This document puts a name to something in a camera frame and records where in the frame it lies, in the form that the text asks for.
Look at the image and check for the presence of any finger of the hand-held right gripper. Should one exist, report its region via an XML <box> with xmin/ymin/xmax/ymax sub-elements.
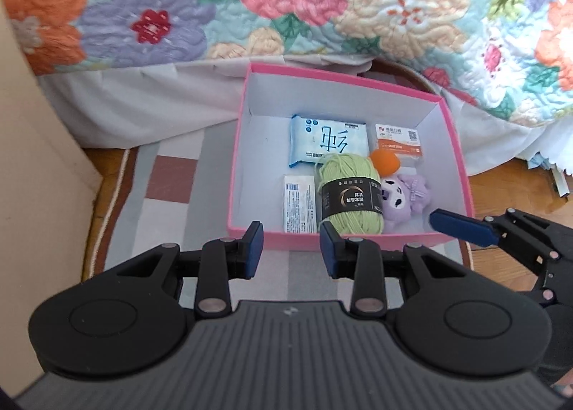
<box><xmin>429</xmin><ymin>208</ymin><xmax>565</xmax><ymax>276</ymax></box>

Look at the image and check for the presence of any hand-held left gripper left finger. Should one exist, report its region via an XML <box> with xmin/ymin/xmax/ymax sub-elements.
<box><xmin>114</xmin><ymin>221</ymin><xmax>265</xmax><ymax>319</ymax></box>

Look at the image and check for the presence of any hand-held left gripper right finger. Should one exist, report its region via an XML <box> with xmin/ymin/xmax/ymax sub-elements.
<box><xmin>319</xmin><ymin>221</ymin><xmax>471</xmax><ymax>319</ymax></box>

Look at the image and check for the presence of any small white carton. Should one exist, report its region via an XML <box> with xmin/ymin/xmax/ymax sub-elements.
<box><xmin>282</xmin><ymin>174</ymin><xmax>319</xmax><ymax>235</ymax></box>

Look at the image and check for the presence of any purple plush toy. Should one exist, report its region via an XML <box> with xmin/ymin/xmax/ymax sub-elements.
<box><xmin>380</xmin><ymin>172</ymin><xmax>434</xmax><ymax>234</ymax></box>

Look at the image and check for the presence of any green yarn skein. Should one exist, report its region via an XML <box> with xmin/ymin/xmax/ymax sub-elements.
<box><xmin>313</xmin><ymin>153</ymin><xmax>386</xmax><ymax>235</ymax></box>

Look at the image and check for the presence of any orange ball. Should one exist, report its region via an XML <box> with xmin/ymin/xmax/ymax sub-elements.
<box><xmin>369</xmin><ymin>149</ymin><xmax>400</xmax><ymax>177</ymax></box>

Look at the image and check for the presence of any pink cardboard box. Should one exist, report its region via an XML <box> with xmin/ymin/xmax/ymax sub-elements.
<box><xmin>226</xmin><ymin>63</ymin><xmax>475</xmax><ymax>252</ymax></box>

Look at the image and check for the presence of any orange label plastic case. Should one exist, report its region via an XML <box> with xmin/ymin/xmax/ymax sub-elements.
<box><xmin>371</xmin><ymin>122</ymin><xmax>425</xmax><ymax>164</ymax></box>

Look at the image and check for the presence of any wet wipes pack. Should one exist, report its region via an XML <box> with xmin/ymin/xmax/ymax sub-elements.
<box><xmin>288</xmin><ymin>115</ymin><xmax>370</xmax><ymax>169</ymax></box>

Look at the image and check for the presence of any checkered rug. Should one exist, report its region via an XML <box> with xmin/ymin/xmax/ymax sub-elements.
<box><xmin>82</xmin><ymin>58</ymin><xmax>480</xmax><ymax>303</ymax></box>

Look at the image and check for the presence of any pale blue crumpled bag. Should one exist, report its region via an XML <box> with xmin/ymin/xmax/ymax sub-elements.
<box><xmin>527</xmin><ymin>153</ymin><xmax>571</xmax><ymax>202</ymax></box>

